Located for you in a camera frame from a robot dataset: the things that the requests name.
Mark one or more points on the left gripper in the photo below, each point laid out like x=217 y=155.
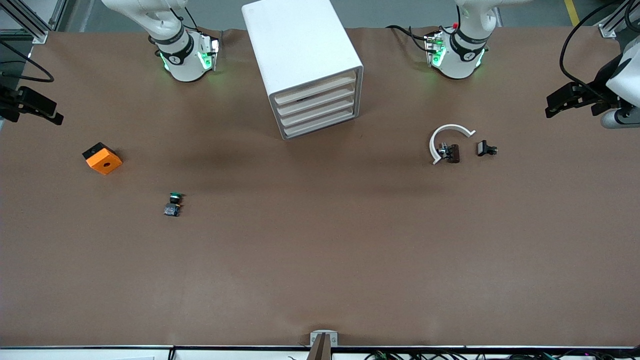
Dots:
x=600 y=90

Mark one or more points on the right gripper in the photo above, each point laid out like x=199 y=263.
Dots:
x=9 y=102

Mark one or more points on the green push button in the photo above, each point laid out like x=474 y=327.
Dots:
x=172 y=210

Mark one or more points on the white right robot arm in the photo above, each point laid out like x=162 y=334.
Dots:
x=185 y=65

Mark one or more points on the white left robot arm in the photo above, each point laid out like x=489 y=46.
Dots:
x=457 y=62

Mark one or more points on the orange block with black piece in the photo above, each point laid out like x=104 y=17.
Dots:
x=105 y=162

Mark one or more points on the black small component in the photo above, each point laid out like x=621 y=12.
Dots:
x=483 y=148

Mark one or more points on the white curved plastic piece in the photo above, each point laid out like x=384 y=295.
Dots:
x=450 y=126

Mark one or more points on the dark brown small component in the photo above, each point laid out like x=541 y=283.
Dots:
x=453 y=153

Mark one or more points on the large table cover mat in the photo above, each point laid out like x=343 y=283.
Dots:
x=320 y=250

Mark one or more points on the aluminium frame profile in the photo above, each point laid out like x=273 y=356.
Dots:
x=607 y=31
x=39 y=35

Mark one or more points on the white table edge rail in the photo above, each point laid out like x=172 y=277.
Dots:
x=225 y=355

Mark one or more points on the grey metal bracket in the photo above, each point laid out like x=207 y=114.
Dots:
x=315 y=336

